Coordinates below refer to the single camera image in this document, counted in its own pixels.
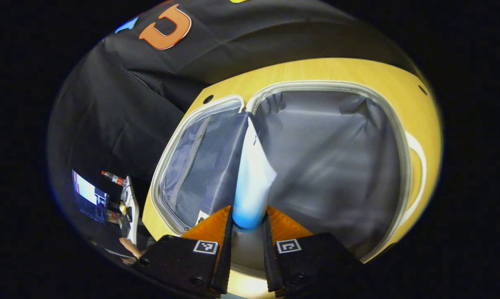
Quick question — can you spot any blue and white tube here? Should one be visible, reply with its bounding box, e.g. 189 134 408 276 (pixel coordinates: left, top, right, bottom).
232 118 278 231

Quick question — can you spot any computer monitor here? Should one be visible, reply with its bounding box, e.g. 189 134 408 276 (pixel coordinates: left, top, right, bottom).
72 169 109 225

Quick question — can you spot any white suitcase with grey lining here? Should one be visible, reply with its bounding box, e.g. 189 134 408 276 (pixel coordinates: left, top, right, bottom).
150 80 427 265

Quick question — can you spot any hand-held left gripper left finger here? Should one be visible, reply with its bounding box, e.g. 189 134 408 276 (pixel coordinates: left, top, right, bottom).
135 205 235 299

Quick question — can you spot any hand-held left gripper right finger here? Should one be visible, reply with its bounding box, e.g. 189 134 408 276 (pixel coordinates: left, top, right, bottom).
262 206 369 298

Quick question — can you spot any red bottle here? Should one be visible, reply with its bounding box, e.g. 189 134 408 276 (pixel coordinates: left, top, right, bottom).
101 170 126 186

